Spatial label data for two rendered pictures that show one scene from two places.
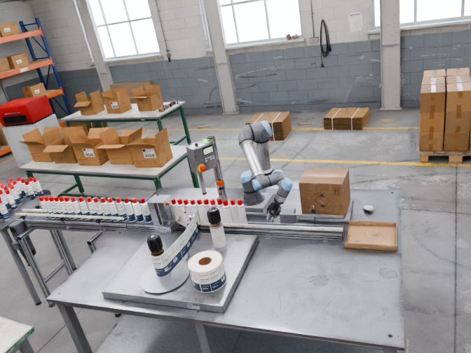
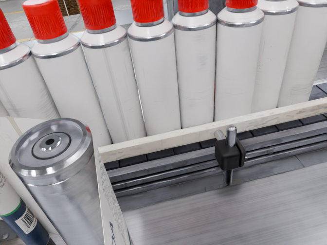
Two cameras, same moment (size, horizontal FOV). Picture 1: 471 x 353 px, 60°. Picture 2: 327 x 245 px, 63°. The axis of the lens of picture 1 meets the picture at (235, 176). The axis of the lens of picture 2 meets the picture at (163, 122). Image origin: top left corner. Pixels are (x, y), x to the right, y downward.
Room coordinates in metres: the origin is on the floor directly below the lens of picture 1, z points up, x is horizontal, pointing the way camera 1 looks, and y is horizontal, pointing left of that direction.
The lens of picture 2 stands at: (2.33, 0.34, 1.15)
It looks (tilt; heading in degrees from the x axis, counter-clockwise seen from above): 40 degrees down; 329
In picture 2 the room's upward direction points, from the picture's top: 8 degrees counter-clockwise
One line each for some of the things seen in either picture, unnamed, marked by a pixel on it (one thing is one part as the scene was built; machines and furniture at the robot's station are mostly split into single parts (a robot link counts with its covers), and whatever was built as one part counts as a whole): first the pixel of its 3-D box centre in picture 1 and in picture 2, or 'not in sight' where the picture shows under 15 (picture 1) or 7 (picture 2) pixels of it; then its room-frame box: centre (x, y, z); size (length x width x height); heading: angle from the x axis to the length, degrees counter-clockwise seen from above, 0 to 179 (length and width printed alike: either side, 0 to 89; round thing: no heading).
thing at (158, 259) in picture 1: (158, 256); not in sight; (2.07, 0.54, 1.04); 0.09 x 0.09 x 0.29
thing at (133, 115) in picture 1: (127, 131); not in sight; (7.19, 1.76, 0.39); 2.20 x 0.80 x 0.78; 60
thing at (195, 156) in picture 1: (202, 156); not in sight; (2.67, 0.20, 1.38); 0.17 x 0.10 x 0.19; 121
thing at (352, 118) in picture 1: (346, 118); not in sight; (6.51, -2.01, 0.11); 0.65 x 0.54 x 0.22; 57
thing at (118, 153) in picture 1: (125, 145); not in sight; (4.58, 1.19, 0.96); 0.53 x 0.45 x 0.37; 152
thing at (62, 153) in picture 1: (65, 146); not in sight; (4.96, 2.01, 0.97); 0.44 x 0.38 x 0.37; 155
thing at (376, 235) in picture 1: (371, 234); not in sight; (2.15, -0.78, 0.85); 0.30 x 0.26 x 0.04; 66
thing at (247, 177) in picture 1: (249, 180); not in sight; (2.83, -0.10, 1.06); 0.13 x 0.12 x 0.14; 99
